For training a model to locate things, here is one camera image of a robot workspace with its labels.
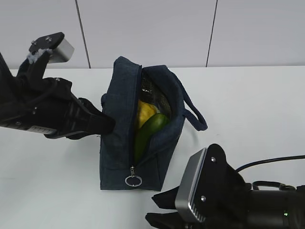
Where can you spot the dark blue lunch bag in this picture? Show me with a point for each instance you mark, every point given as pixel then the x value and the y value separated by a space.
pixel 155 85

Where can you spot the green cucumber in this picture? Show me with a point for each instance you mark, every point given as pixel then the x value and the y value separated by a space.
pixel 153 125

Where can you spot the yellow pear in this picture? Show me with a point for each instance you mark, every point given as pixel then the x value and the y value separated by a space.
pixel 144 112

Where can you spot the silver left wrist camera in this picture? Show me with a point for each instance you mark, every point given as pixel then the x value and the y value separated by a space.
pixel 52 48

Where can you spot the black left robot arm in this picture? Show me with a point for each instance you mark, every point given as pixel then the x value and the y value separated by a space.
pixel 30 102

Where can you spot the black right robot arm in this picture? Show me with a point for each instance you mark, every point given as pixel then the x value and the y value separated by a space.
pixel 274 205

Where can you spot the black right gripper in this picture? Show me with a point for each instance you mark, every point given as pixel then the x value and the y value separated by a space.
pixel 232 209

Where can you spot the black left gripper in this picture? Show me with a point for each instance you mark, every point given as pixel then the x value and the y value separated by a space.
pixel 51 109

